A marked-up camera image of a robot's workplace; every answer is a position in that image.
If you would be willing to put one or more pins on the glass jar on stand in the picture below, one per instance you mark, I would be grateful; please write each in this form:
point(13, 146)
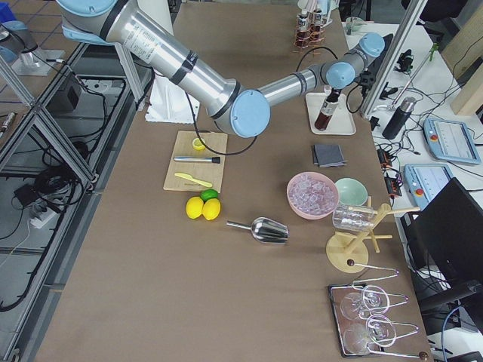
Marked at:
point(352, 218)

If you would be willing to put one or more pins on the yellow lemon upper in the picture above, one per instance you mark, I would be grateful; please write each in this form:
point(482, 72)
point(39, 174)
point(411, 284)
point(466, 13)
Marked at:
point(194, 207)

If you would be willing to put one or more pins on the wooden cup stand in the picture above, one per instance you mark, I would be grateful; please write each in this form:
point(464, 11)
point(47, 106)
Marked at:
point(346, 250)

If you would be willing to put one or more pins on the green bowl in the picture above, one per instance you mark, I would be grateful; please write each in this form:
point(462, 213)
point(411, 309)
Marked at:
point(351, 192)

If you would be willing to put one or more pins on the tea bottle back left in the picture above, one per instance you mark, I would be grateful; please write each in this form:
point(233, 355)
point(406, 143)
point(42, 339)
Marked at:
point(302, 32)

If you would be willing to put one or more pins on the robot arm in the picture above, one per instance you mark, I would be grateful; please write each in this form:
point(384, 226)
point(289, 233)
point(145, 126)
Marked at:
point(234, 109)

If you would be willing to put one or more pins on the half lemon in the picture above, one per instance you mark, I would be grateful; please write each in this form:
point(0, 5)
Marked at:
point(198, 144)

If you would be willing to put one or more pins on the cream rabbit tray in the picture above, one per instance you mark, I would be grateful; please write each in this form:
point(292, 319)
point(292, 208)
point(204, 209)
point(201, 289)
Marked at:
point(341, 122)

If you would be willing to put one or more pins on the teach pendant far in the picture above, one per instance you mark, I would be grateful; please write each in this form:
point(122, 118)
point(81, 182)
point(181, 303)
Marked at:
point(450, 141)

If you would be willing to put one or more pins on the bamboo cutting board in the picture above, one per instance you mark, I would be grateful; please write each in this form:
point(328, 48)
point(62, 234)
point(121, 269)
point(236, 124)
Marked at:
point(205, 171)

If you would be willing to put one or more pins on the copper wire bottle basket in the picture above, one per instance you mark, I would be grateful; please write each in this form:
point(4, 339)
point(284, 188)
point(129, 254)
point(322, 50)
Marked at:
point(310, 43)

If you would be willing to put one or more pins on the green lime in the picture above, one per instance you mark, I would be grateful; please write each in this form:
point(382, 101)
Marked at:
point(208, 194)

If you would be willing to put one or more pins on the yellow lemon lower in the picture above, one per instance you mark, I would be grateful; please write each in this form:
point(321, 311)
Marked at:
point(211, 209)

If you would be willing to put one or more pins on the pink bowl of ice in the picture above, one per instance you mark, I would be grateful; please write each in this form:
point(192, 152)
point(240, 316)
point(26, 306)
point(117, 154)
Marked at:
point(312, 195)

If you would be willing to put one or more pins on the teach pendant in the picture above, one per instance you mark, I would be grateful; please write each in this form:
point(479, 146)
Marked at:
point(425, 181)
point(450, 141)

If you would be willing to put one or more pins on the yellow plastic knife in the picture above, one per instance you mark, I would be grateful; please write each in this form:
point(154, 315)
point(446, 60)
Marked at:
point(191, 178)

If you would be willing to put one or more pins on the tea bottle back right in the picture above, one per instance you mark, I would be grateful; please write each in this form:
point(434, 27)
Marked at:
point(315, 24)

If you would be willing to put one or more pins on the hanging wine glass far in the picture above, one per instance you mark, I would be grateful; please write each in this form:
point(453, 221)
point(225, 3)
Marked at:
point(374, 300)

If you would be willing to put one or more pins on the folded grey cloth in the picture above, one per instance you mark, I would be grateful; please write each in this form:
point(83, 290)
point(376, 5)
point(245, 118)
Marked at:
point(327, 155)

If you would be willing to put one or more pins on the yellow lemon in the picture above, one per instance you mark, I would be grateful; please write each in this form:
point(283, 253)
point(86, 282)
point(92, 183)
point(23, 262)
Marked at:
point(211, 209)
point(194, 207)

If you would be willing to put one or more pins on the hanging wine glass near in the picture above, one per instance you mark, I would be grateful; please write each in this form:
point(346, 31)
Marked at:
point(381, 330)

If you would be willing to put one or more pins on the hanging wine glass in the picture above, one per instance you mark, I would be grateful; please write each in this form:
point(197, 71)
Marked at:
point(374, 300)
point(381, 330)

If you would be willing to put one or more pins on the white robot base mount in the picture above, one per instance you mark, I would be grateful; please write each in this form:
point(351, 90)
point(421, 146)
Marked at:
point(167, 101)

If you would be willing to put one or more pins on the wine glass rack tray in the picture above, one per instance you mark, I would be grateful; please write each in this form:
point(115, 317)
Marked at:
point(350, 323)

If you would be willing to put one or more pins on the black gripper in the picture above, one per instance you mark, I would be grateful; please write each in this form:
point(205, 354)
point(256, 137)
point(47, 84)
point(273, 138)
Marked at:
point(333, 93)

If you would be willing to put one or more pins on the metal ice scoop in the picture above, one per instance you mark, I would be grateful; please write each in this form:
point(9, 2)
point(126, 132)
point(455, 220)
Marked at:
point(265, 230)

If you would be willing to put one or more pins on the steel muddler black tip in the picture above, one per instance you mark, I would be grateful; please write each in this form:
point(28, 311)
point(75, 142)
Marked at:
point(188, 159)

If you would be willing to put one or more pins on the teach pendant near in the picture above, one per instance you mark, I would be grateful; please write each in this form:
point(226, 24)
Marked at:
point(425, 181)

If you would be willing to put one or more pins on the tea bottle white cap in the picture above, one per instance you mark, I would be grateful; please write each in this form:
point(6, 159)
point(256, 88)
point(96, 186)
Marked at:
point(326, 112)

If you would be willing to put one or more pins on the black thermos bottle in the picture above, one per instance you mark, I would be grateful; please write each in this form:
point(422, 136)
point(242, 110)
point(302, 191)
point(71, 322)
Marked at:
point(398, 119)

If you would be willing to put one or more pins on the black monitor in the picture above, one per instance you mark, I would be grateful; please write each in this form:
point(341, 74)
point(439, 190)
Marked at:
point(449, 232)

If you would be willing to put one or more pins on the aluminium frame post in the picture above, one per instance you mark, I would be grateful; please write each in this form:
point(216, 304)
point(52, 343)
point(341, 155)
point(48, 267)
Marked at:
point(413, 12)

